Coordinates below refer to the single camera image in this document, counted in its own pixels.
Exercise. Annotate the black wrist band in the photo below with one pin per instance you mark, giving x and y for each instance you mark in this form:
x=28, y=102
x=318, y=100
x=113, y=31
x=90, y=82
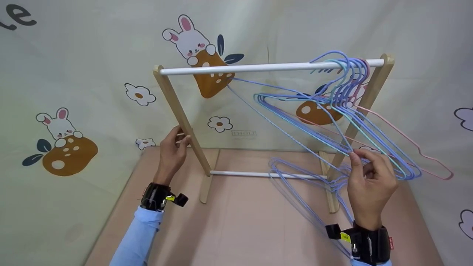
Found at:
x=367, y=244
x=157, y=197

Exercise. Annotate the wooden clothes rack white rods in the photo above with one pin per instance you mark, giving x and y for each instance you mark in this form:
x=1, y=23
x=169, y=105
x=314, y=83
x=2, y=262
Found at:
x=258, y=68

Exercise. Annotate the person's left fingers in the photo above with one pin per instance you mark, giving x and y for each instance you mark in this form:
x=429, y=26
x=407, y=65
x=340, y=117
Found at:
x=176, y=133

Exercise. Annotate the person's right forearm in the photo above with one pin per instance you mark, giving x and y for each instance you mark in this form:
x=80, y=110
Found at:
x=369, y=263

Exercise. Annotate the person's left forearm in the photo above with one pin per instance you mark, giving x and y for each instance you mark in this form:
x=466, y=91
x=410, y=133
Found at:
x=138, y=238

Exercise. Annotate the person's right fingers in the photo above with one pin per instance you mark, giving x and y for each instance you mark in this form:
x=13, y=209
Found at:
x=375, y=171

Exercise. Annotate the person's left thumb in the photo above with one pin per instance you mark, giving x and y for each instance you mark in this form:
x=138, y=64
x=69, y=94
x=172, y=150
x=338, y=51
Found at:
x=185, y=142

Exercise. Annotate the person's left hand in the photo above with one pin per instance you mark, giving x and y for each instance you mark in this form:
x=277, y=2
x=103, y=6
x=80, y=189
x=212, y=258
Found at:
x=170, y=159

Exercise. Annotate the person's right thumb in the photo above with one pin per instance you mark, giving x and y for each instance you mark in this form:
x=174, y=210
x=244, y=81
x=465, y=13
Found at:
x=354, y=164

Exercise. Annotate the person's right index finger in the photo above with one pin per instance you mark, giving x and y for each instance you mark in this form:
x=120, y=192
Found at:
x=371, y=154

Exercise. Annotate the person's right hand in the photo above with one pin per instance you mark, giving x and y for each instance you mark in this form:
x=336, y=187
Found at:
x=369, y=195

